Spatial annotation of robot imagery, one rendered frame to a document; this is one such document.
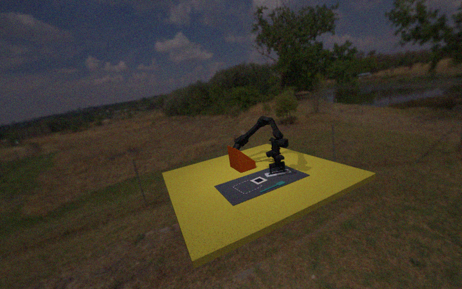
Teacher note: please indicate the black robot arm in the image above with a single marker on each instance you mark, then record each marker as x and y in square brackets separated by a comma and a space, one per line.
[278, 141]

